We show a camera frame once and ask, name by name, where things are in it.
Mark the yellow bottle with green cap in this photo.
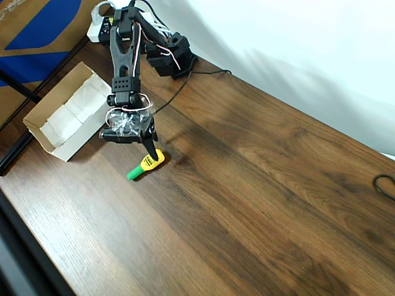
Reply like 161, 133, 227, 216
127, 149, 166, 181

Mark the white cardboard box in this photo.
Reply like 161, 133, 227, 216
23, 61, 114, 163

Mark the large brown blue cardboard box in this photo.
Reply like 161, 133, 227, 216
0, 0, 110, 130

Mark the white power strip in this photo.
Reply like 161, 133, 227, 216
86, 2, 107, 44
135, 9, 173, 37

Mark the black power adapter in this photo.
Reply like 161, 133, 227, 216
98, 14, 115, 44

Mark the black metal pole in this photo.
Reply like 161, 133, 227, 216
0, 70, 43, 104

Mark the camera wrapped in clear plastic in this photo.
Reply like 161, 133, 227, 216
105, 104, 154, 136

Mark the thin black camera cable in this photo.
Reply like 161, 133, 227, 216
153, 69, 233, 115

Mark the black metal frame bar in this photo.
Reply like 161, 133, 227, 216
0, 132, 31, 177

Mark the black cable loop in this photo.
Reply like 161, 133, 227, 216
373, 175, 395, 201

